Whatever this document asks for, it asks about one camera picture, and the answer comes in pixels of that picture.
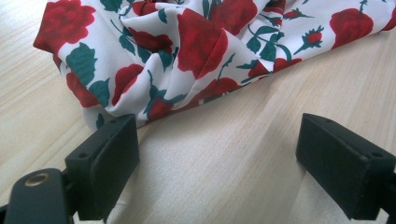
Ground white shirt with red roses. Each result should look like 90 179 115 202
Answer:
33 0 396 131

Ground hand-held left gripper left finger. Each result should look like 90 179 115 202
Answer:
64 113 141 222

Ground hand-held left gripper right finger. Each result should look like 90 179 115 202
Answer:
294 112 396 221

